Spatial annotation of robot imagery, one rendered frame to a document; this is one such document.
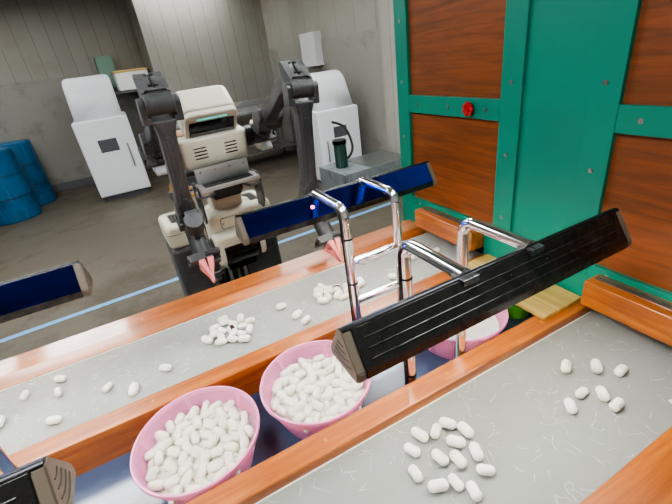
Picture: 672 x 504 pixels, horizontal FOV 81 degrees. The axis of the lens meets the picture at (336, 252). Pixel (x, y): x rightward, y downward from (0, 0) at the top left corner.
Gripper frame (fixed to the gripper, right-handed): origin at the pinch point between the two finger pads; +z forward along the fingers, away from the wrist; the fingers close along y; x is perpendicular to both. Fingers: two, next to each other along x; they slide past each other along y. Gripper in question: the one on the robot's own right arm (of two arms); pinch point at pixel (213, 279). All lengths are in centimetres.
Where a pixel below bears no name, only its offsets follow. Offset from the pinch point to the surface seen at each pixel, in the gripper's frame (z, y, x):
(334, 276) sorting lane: 11.7, 39.2, 5.5
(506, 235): 37, 44, -67
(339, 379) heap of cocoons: 45, 17, -24
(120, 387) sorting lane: 21.3, -31.8, -2.8
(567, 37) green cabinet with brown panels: 2, 86, -75
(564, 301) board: 54, 79, -36
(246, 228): 2.4, 9.4, -31.6
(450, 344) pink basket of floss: 50, 46, -29
